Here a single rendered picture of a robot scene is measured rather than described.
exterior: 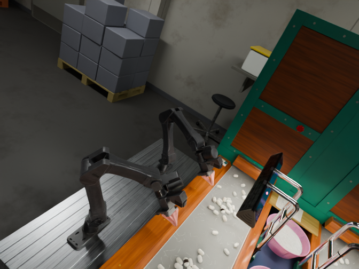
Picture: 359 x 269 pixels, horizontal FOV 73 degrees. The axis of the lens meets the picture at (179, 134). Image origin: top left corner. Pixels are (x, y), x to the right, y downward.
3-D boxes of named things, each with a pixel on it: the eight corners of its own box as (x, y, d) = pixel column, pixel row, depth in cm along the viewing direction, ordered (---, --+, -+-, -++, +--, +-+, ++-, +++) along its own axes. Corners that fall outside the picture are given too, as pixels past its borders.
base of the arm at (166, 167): (176, 157, 163) (168, 151, 164) (160, 171, 146) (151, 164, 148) (172, 166, 167) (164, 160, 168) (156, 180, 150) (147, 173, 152)
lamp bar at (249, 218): (234, 215, 97) (243, 204, 93) (269, 157, 147) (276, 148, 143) (252, 229, 95) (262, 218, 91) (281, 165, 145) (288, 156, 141)
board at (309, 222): (267, 202, 157) (268, 201, 156) (272, 191, 169) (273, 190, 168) (317, 237, 147) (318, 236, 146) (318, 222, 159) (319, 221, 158)
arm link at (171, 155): (176, 163, 153) (174, 111, 146) (168, 165, 149) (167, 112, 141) (169, 160, 157) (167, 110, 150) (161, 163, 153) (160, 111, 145)
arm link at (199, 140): (207, 141, 135) (177, 101, 145) (197, 145, 129) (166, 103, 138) (195, 153, 143) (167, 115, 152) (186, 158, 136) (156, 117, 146)
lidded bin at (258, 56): (281, 83, 293) (295, 63, 279) (276, 89, 261) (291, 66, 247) (247, 65, 305) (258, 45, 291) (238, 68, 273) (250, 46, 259)
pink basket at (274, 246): (271, 264, 130) (281, 254, 125) (251, 220, 151) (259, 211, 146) (309, 266, 139) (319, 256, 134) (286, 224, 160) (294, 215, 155)
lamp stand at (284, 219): (220, 238, 132) (263, 182, 109) (232, 217, 148) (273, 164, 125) (250, 263, 126) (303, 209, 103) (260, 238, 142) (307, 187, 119)
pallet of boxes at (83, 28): (143, 92, 395) (165, 20, 336) (111, 102, 335) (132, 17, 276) (94, 62, 423) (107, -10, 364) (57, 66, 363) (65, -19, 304)
